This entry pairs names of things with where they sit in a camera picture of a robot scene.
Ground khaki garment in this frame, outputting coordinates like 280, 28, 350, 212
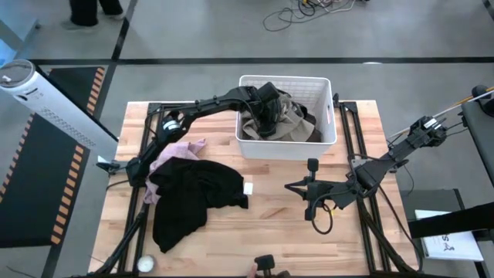
241, 94, 316, 143

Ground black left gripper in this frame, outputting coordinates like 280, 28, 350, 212
247, 81, 286, 138

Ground black flat bar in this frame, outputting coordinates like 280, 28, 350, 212
408, 202, 494, 240

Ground black aluminium table frame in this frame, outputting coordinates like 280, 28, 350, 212
90, 100, 420, 278

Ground yellow wooden stick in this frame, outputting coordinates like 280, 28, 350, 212
453, 86, 494, 108

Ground black garment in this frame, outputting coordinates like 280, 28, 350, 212
148, 156, 250, 255

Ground white rod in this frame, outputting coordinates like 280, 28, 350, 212
387, 91, 494, 139

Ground pale pink garment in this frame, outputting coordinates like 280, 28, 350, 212
143, 137, 208, 205

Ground white tape roll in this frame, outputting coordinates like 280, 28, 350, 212
137, 254, 157, 273

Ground tangled floor cables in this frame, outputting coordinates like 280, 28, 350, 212
262, 0, 371, 32

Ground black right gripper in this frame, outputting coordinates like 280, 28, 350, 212
284, 181, 358, 221

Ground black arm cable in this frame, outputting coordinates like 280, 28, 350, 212
310, 200, 335, 236

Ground black mat with orange stripes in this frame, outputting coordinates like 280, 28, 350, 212
0, 66, 107, 248

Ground white tower fan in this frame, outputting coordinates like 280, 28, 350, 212
0, 58, 119, 162

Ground black handheld device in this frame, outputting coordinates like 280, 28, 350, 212
254, 253, 277, 278

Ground person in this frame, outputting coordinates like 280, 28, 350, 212
61, 0, 127, 31

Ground white paper booklet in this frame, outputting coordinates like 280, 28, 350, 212
414, 209, 486, 263

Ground white perforated plastic basket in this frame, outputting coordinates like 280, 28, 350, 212
234, 74, 338, 161

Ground grey padded bench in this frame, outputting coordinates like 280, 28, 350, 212
461, 84, 494, 186

